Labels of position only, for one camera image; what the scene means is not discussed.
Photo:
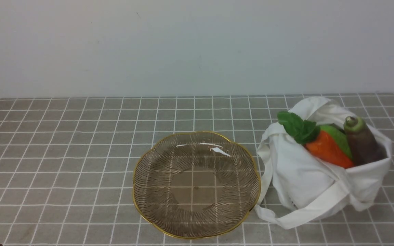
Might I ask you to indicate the orange carrot with leaves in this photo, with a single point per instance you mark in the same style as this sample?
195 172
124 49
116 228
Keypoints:
318 142

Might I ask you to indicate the gold-rimmed glass plate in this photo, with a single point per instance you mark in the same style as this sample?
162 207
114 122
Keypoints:
196 185

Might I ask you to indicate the white cloth bag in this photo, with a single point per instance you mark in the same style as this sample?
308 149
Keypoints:
312 188

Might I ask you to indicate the green cucumber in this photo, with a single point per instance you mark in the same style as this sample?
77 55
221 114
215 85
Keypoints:
339 137

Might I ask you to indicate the purple eggplant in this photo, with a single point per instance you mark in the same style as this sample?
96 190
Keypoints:
362 143

